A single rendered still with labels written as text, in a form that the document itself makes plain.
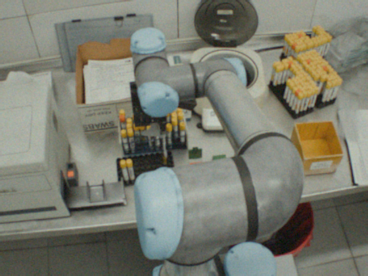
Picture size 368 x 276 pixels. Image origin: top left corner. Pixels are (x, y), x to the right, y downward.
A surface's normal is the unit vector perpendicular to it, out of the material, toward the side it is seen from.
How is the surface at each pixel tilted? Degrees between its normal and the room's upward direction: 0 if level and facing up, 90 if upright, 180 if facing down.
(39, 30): 90
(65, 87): 0
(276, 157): 25
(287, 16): 90
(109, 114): 90
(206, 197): 19
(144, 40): 1
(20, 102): 0
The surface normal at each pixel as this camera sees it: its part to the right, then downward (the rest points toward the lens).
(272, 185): 0.26, -0.34
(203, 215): 0.10, -0.01
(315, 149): -0.01, -0.58
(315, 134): 0.09, 0.81
